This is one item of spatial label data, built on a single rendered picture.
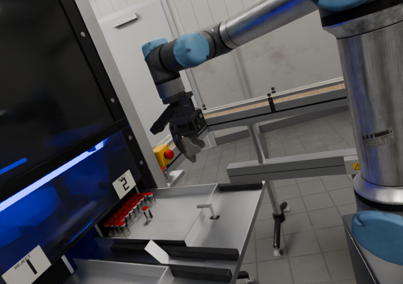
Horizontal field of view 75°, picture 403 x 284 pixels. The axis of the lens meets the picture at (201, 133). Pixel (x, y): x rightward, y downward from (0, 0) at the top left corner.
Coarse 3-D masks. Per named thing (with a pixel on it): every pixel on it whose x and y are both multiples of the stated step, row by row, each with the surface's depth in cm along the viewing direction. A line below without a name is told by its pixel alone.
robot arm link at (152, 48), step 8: (152, 40) 67; (160, 40) 67; (144, 48) 68; (152, 48) 67; (160, 48) 74; (144, 56) 70; (152, 56) 68; (152, 64) 68; (160, 64) 66; (152, 72) 70; (160, 72) 69; (168, 72) 69; (176, 72) 71; (160, 80) 70; (168, 80) 70
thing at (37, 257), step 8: (40, 248) 61; (32, 256) 59; (40, 256) 61; (16, 264) 56; (24, 264) 58; (32, 264) 59; (40, 264) 60; (48, 264) 62; (8, 272) 55; (16, 272) 56; (24, 272) 57; (32, 272) 59; (40, 272) 60; (8, 280) 55; (16, 280) 56; (24, 280) 57; (32, 280) 59
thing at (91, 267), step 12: (84, 264) 74; (96, 264) 71; (108, 264) 69; (120, 264) 67; (132, 264) 65; (144, 264) 63; (72, 276) 74; (84, 276) 72; (96, 276) 70; (108, 276) 68; (120, 276) 67; (132, 276) 66; (144, 276) 64; (156, 276) 63; (168, 276) 59
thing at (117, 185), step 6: (126, 174) 88; (120, 180) 85; (132, 180) 90; (114, 186) 83; (120, 186) 85; (126, 186) 87; (132, 186) 89; (120, 192) 84; (126, 192) 86; (120, 198) 84
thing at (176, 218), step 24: (144, 192) 104; (168, 192) 98; (192, 192) 94; (216, 192) 86; (144, 216) 91; (168, 216) 86; (192, 216) 81; (96, 240) 83; (120, 240) 77; (144, 240) 73; (168, 240) 69; (192, 240) 69
